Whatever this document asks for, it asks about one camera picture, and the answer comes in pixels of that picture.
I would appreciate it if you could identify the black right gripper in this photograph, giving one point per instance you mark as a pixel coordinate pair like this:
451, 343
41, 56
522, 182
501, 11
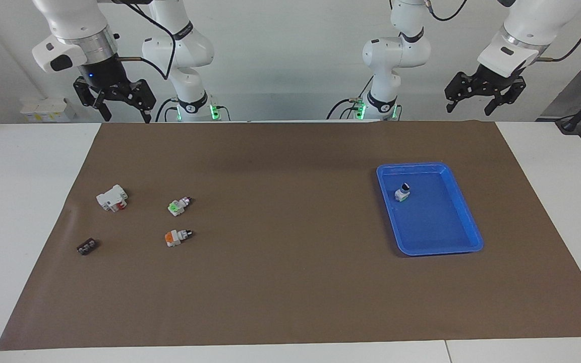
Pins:
103, 73

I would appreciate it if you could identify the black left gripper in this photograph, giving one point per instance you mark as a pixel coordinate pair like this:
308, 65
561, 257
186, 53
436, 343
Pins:
492, 83

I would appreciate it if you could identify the green-backed selector switch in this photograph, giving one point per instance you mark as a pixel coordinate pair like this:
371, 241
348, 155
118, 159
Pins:
177, 207

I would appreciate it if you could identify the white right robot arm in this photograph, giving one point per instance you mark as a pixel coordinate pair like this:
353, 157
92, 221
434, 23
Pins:
179, 50

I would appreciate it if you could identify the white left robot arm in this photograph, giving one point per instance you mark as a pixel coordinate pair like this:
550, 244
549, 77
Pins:
396, 50

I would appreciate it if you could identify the white cardboard box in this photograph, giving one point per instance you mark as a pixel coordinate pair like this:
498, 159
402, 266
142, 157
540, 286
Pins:
46, 108

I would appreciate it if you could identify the white circuit breaker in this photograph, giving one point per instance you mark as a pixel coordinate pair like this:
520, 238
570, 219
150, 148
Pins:
111, 198

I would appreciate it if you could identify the blue plastic tray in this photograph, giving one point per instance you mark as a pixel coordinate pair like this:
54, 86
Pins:
437, 227

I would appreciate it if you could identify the small dark terminal block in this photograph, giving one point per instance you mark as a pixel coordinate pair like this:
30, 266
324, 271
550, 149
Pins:
86, 246

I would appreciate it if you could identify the brown table mat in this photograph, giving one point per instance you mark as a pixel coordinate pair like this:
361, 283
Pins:
290, 282

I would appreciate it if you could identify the white selector switch black knob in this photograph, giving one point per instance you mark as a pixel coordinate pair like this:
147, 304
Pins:
402, 194

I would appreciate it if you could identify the orange-backed selector switch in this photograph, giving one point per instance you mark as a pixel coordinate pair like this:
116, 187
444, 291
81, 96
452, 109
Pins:
174, 238

